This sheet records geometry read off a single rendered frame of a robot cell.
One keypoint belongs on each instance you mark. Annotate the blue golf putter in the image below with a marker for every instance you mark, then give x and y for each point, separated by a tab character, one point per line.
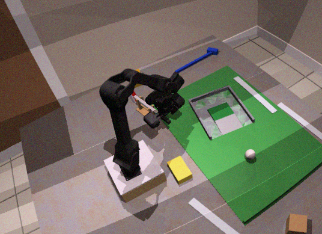
210	51

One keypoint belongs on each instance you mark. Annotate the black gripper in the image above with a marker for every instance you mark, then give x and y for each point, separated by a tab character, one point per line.
153	120

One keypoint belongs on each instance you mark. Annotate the grey ball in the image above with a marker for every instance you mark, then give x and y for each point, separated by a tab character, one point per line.
250	154

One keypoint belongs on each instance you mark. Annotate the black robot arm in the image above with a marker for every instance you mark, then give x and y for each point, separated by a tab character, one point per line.
115	97

